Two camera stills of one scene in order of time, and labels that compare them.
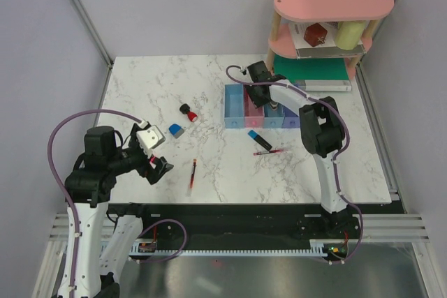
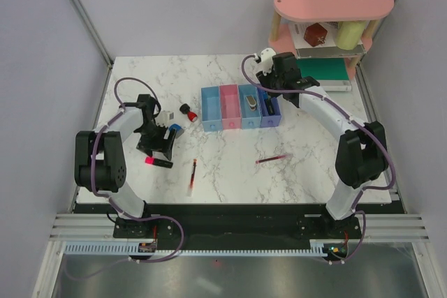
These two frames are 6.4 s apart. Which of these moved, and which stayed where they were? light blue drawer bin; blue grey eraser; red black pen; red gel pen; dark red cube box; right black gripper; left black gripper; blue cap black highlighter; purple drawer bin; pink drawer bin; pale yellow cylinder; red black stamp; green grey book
Moved: purple drawer bin; red gel pen; pink drawer bin; left black gripper; light blue drawer bin; blue cap black highlighter; right black gripper
Stayed: red black stamp; red black pen; blue grey eraser; green grey book; dark red cube box; pale yellow cylinder
